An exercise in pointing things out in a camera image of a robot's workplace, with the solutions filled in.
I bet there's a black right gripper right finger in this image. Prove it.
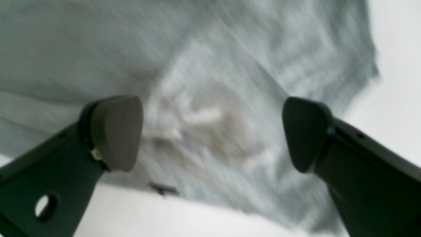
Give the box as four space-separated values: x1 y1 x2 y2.
282 96 421 237

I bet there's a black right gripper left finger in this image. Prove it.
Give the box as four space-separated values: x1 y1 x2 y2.
0 96 143 237

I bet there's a grey t-shirt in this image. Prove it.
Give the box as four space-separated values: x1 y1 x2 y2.
0 0 377 237

